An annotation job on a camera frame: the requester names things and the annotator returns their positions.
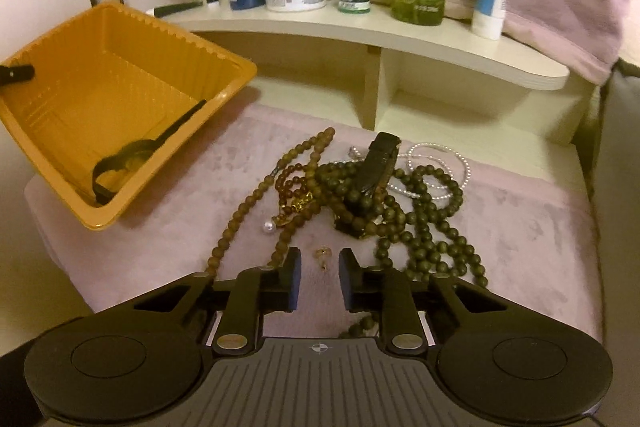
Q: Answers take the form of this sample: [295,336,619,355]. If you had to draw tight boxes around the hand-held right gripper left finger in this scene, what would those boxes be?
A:
[132,247,302,356]

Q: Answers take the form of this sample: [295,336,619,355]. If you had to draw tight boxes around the cream wooden shelf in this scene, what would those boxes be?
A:
[107,0,601,145]

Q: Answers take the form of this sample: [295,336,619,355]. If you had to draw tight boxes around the black watch band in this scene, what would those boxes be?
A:
[356,132,402,208]

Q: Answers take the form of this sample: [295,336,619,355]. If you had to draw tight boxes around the gold pendant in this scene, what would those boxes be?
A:
[282,192,313,214]

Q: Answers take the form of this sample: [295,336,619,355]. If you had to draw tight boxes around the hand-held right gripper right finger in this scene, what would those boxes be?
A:
[338,248,508,354]

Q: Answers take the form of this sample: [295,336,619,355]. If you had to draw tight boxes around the orange plastic tray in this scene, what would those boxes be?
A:
[0,2,258,232]

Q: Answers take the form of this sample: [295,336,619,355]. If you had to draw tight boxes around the pink table towel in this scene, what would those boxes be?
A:
[24,109,606,343]

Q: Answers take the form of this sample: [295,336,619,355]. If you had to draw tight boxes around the dark green bead necklace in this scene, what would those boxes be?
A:
[340,164,490,340]

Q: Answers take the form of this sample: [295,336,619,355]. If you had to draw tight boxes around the brown bead necklace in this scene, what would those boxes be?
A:
[206,127,337,283]

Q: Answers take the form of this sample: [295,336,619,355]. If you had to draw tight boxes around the white pearl bracelet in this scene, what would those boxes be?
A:
[390,142,473,202]

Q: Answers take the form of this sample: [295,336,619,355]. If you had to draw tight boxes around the dark bead bracelet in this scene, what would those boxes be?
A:
[315,159,388,240]

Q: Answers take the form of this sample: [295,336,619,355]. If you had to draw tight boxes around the dark green tube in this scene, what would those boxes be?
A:
[152,1,205,18]

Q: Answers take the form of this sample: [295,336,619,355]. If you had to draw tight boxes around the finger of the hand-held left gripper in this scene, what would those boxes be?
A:
[0,65,36,86]

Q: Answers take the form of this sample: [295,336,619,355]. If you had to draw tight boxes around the amber bead bracelet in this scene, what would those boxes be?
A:
[272,159,321,228]

